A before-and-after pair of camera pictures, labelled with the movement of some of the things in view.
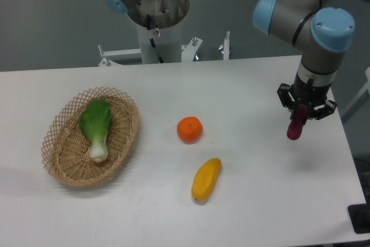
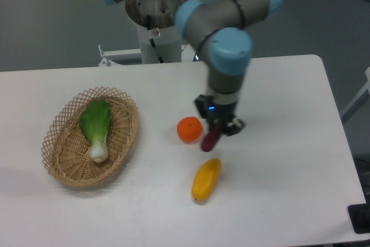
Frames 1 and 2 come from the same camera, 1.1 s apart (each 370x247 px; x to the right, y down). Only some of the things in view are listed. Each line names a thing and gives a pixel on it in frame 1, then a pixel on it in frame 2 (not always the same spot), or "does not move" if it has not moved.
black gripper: x=302 y=93 to x=219 y=113
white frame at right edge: x=360 y=98 does not move
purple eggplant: x=296 y=125 to x=210 y=139
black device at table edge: x=359 y=216 does not move
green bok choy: x=95 y=121 does not move
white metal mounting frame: x=188 y=52 does not move
